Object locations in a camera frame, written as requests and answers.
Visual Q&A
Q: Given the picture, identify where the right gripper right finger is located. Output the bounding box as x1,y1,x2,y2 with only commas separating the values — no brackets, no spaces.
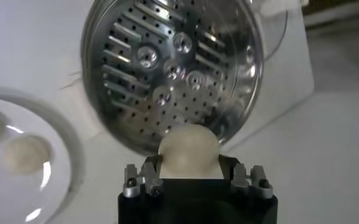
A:
218,153,274,200

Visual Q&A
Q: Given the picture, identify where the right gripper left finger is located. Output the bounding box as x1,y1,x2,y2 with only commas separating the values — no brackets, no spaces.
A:
123,154,165,198

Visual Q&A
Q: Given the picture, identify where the stainless perforated steamer basket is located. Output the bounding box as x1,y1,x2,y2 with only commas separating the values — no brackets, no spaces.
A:
80,0,265,156

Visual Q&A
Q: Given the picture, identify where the white round plate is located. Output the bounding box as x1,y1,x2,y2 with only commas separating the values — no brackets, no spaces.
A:
0,86,85,224

